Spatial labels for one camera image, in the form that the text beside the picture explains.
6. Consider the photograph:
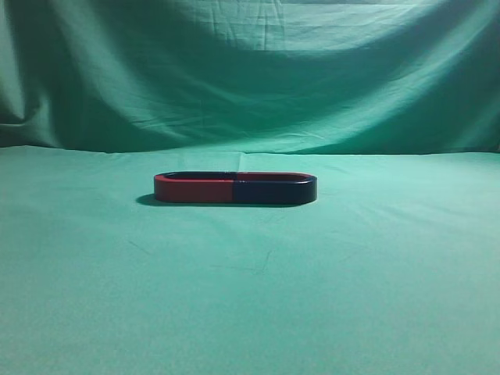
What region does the left red blue horseshoe magnet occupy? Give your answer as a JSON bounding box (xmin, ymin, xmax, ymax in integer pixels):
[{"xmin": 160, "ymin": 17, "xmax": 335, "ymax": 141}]
[{"xmin": 154, "ymin": 171, "xmax": 236, "ymax": 203}]

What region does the green cloth backdrop and cover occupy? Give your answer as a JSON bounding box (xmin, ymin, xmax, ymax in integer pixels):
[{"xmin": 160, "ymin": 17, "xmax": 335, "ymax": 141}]
[{"xmin": 1, "ymin": 1, "xmax": 499, "ymax": 374}]

